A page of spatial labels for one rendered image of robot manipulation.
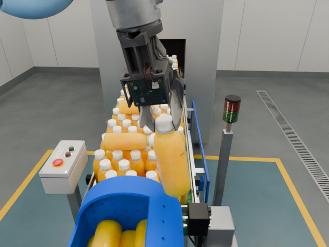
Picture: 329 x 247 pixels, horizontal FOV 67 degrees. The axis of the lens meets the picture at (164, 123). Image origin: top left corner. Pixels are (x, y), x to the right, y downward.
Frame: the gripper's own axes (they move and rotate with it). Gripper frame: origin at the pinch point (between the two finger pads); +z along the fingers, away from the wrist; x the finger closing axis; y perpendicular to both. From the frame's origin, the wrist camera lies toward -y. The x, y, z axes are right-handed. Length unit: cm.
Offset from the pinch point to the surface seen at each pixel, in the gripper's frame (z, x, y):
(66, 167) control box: 26, -42, -16
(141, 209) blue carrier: 29.0, -12.1, -0.3
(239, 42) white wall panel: 127, 61, -419
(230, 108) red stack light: 26, 16, -45
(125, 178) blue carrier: 16.3, -13.3, -0.6
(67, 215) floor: 130, -115, -69
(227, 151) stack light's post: 49, 14, -44
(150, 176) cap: 32.5, -13.3, -16.3
